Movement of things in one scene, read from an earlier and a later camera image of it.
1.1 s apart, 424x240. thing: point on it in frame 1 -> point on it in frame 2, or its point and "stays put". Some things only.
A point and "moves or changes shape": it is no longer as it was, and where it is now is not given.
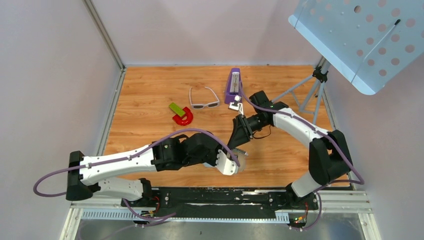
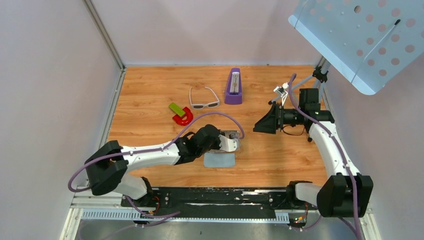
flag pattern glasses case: x=241 y=155 moves or changes shape
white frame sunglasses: x=197 y=106 stays put
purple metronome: x=233 y=87 stays put
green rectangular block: x=176 y=109 stays put
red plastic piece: x=178 y=119 stays put
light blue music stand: x=368 y=42 stays put
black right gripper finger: x=240 y=134 -> x=268 y=123
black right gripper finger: x=238 y=137 -> x=269 y=127
